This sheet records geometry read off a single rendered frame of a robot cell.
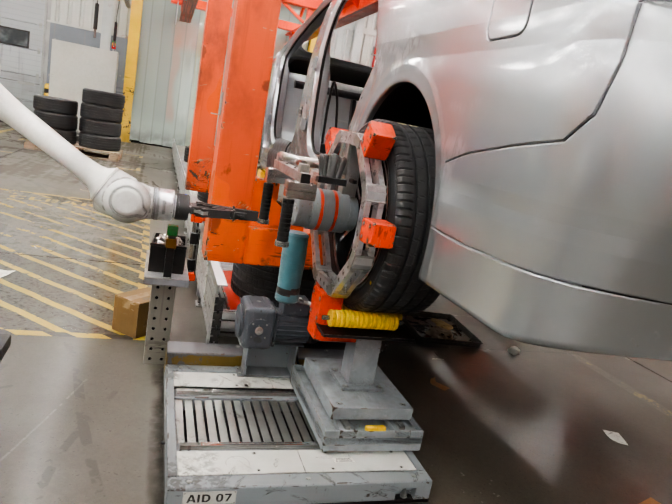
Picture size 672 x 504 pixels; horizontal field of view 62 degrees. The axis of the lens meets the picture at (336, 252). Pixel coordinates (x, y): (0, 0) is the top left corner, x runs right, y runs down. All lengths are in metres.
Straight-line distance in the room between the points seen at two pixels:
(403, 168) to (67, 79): 11.51
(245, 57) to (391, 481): 1.58
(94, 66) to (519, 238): 11.98
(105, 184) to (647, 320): 1.22
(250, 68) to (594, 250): 1.50
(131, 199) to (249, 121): 0.94
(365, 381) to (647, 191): 1.28
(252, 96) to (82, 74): 10.71
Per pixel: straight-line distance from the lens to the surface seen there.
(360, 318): 1.88
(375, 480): 1.90
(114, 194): 1.41
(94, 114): 10.11
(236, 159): 2.25
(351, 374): 2.07
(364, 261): 1.69
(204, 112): 4.16
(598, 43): 1.21
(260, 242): 2.32
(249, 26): 2.26
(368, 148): 1.70
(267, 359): 2.45
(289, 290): 2.02
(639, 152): 1.15
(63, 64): 12.91
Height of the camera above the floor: 1.11
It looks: 12 degrees down
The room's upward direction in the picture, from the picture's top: 10 degrees clockwise
